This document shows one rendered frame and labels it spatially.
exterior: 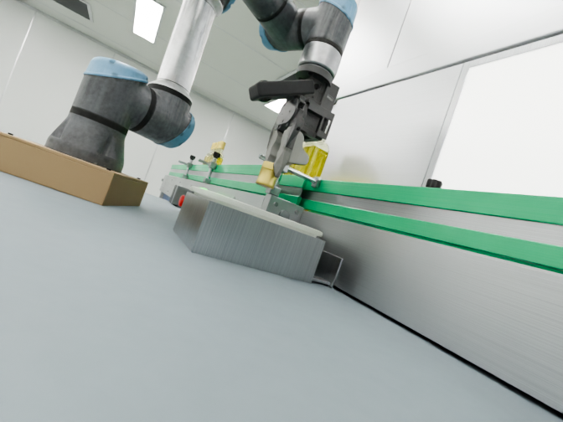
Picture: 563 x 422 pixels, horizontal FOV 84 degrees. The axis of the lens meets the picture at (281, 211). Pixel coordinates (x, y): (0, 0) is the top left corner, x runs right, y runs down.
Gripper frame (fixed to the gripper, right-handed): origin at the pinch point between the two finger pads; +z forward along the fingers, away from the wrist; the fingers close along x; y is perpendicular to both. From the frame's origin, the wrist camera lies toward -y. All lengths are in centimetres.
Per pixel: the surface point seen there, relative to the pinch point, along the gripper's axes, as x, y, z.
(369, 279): -15.3, 16.7, 12.7
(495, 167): -18.1, 35.2, -14.3
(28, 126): 603, -180, -4
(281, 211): 10.1, 10.4, 6.2
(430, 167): -4.5, 34.6, -14.1
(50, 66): 603, -181, -109
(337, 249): -5.4, 16.5, 10.1
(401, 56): 21, 37, -52
